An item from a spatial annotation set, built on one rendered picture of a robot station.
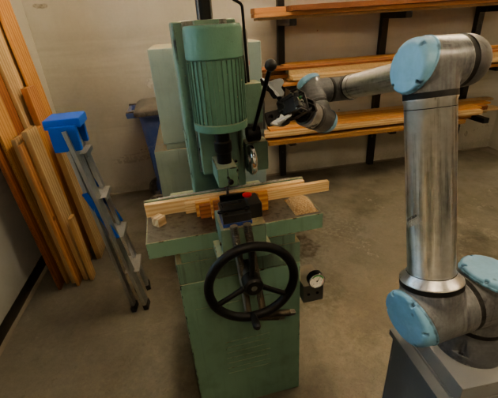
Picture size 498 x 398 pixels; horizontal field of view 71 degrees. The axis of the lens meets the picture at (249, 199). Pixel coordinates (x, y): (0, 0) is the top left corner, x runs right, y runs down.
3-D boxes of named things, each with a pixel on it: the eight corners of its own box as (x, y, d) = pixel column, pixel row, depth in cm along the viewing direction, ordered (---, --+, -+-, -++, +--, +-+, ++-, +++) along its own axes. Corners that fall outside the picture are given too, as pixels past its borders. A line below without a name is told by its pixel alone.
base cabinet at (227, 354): (202, 413, 152) (177, 287, 120) (190, 317, 202) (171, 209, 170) (299, 387, 160) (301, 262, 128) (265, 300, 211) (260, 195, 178)
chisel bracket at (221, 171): (219, 192, 121) (216, 169, 117) (213, 177, 133) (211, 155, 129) (240, 189, 122) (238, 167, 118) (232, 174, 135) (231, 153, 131)
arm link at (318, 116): (298, 109, 127) (303, 133, 125) (290, 107, 123) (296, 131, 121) (318, 98, 121) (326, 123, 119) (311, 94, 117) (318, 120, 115)
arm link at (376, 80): (523, 23, 76) (348, 73, 139) (479, 26, 72) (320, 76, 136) (521, 79, 78) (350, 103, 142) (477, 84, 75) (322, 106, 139)
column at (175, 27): (196, 212, 148) (168, 21, 115) (191, 190, 167) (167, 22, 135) (247, 203, 152) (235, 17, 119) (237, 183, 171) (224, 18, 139)
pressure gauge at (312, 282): (308, 294, 127) (309, 276, 123) (304, 287, 130) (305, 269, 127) (325, 290, 128) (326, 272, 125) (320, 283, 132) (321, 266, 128)
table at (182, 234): (147, 278, 104) (143, 262, 102) (149, 227, 131) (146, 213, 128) (335, 242, 115) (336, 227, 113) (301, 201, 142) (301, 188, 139)
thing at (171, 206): (146, 218, 125) (144, 205, 123) (146, 215, 127) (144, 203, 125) (304, 192, 136) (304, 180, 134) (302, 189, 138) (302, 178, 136)
